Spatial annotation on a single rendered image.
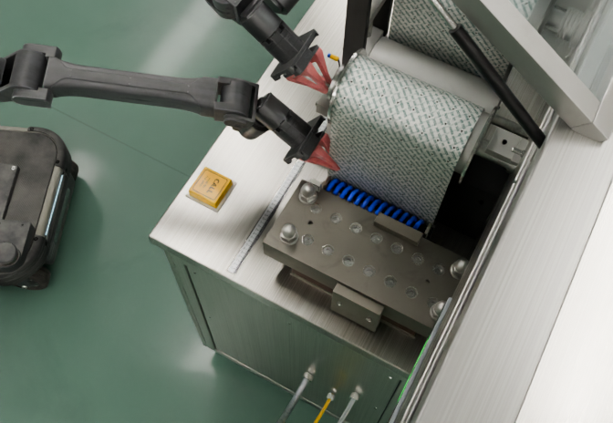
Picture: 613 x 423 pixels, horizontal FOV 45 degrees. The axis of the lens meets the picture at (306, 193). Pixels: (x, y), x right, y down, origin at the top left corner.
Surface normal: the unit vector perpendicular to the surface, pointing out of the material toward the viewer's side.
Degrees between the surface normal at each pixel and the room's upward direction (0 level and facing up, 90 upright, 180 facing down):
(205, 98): 12
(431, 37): 92
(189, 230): 0
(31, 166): 0
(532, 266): 0
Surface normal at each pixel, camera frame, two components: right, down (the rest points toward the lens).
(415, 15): -0.48, 0.79
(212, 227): 0.01, -0.46
